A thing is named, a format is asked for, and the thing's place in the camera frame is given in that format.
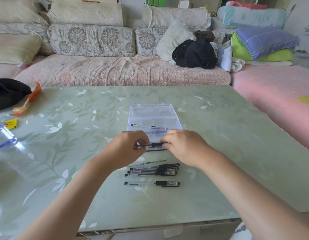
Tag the pale yellow pillow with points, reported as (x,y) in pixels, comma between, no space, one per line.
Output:
(15,48)

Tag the light blue bolster pillow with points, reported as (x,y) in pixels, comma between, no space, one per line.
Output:
(252,17)

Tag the clear plastic storage box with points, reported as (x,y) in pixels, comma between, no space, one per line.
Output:
(152,111)

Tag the person's right hand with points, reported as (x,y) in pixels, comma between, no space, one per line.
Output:
(189,149)

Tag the black clothing bundle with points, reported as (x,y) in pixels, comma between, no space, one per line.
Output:
(195,54)

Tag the yellow tag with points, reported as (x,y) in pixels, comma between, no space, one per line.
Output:
(11,124)

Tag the pale pink sofa seat cover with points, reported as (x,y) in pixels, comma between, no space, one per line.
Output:
(6,70)

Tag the white towel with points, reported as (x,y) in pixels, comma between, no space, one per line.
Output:
(237,65)

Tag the black plastic bag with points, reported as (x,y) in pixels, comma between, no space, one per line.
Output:
(8,93)

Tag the person's left hand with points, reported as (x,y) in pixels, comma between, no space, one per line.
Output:
(124,152)

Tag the white tissue pack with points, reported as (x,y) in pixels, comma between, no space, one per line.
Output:
(183,3)

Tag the brown garment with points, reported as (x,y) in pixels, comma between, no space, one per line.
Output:
(204,34)

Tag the person's right forearm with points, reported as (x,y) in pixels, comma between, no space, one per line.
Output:
(254,197)

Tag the clear black-capped gel pen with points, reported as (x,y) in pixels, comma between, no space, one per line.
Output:
(169,183)
(154,145)
(157,150)

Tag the salmon pink sofa seat cover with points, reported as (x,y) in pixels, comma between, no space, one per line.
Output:
(269,89)

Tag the person's left forearm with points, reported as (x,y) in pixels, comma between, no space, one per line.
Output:
(67,204)

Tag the white textured pillow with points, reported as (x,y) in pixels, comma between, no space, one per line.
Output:
(172,41)

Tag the floral sofa back cushion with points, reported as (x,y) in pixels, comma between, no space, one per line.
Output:
(26,28)
(92,41)
(146,42)
(219,36)

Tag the white cabinet with black frame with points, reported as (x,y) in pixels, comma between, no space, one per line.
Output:
(133,6)

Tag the grey table frame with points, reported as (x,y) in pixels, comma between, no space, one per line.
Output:
(144,229)

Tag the brown wooden stick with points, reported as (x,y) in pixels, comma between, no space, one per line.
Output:
(91,1)

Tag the pile of black gel pens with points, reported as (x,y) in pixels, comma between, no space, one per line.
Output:
(167,172)

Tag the yellow round item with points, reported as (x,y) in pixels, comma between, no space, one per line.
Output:
(307,100)

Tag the white and blue cloth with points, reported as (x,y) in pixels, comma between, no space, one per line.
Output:
(224,59)

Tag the orange snack wrapper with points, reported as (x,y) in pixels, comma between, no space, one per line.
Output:
(34,96)

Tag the cream sofa bolster cushion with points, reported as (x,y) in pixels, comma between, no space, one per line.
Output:
(178,17)
(84,13)
(19,9)

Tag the pink quilted sofa seat cover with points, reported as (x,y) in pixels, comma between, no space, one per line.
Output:
(119,71)

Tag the clear water bottle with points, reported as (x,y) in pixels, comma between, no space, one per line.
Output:
(3,139)

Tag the black pen refill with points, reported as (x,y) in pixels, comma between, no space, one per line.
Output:
(149,163)

